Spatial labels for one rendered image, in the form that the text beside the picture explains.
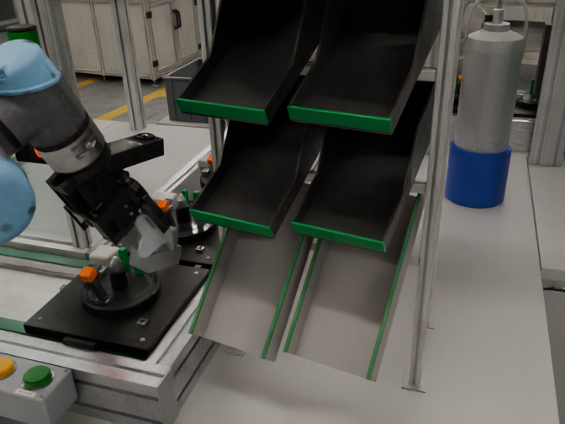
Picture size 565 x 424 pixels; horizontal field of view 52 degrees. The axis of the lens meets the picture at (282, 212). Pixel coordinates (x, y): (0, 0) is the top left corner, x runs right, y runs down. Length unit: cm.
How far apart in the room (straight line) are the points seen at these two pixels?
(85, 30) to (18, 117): 594
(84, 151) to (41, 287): 59
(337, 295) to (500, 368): 36
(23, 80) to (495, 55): 110
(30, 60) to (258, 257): 45
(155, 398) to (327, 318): 29
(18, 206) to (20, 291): 74
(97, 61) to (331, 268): 586
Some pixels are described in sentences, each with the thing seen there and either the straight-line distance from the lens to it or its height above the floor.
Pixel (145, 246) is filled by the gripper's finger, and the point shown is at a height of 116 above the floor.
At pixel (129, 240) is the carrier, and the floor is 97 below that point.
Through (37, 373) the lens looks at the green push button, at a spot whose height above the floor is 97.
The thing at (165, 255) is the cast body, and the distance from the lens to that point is 90.
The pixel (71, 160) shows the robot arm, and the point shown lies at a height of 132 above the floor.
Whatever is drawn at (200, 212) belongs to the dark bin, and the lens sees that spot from 82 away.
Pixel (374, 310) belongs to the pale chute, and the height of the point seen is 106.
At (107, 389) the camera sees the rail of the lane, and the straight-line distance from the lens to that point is 98.
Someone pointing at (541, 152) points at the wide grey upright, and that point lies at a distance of 193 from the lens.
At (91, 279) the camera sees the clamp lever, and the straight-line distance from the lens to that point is 99.
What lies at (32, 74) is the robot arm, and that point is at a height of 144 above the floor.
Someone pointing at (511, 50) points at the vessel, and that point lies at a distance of 150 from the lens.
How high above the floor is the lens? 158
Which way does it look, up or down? 28 degrees down
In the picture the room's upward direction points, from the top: 2 degrees counter-clockwise
